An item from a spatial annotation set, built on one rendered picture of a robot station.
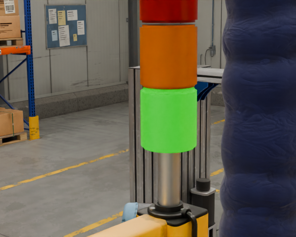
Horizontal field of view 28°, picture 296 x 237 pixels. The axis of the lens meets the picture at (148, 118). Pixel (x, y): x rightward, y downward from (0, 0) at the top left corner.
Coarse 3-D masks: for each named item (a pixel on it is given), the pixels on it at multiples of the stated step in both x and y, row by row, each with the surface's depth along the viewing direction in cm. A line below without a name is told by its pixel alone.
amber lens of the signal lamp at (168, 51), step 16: (144, 32) 49; (160, 32) 48; (176, 32) 48; (192, 32) 49; (144, 48) 50; (160, 48) 49; (176, 48) 49; (192, 48) 50; (144, 64) 50; (160, 64) 49; (176, 64) 49; (192, 64) 50; (144, 80) 50; (160, 80) 49; (176, 80) 49; (192, 80) 50
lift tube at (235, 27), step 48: (240, 0) 137; (288, 0) 134; (240, 48) 139; (288, 48) 136; (240, 96) 141; (288, 96) 138; (240, 144) 142; (288, 144) 139; (240, 192) 144; (288, 192) 142
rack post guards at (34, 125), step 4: (36, 116) 1011; (32, 120) 1006; (36, 120) 1012; (32, 124) 1007; (36, 124) 1013; (32, 128) 1008; (36, 128) 1014; (32, 132) 1010; (36, 132) 1015; (32, 136) 1011; (36, 136) 1016
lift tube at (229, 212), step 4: (264, 60) 137; (268, 60) 137; (264, 64) 137; (244, 208) 146; (248, 208) 145; (252, 208) 144; (256, 208) 144; (260, 208) 143; (264, 208) 143; (268, 208) 143; (228, 212) 150; (232, 212) 149; (240, 212) 146; (244, 212) 146; (248, 212) 145; (252, 212) 144; (256, 212) 144; (260, 212) 144; (264, 212) 143; (268, 212) 143; (272, 212) 143; (276, 212) 143; (280, 212) 143; (284, 212) 144; (288, 212) 144; (264, 216) 144; (268, 216) 144
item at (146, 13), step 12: (144, 0) 49; (156, 0) 48; (168, 0) 48; (180, 0) 48; (192, 0) 49; (144, 12) 49; (156, 12) 48; (168, 12) 48; (180, 12) 48; (192, 12) 49
